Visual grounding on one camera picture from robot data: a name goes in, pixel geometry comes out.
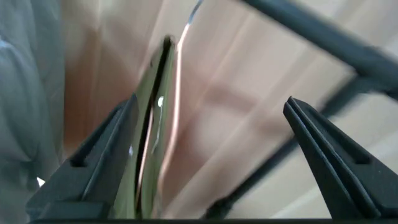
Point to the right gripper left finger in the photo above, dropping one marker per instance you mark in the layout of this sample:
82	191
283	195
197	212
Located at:
99	168

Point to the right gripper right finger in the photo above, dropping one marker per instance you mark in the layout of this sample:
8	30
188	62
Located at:
345	180

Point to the pale grey shorts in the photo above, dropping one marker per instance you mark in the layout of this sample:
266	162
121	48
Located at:
28	93

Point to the pink clothes hanger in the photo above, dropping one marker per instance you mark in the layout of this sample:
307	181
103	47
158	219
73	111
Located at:
177	93

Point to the green garment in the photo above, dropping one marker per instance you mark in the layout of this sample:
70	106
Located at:
168	71

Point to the black clothes rack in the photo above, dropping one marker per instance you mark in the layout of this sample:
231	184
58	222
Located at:
342	37

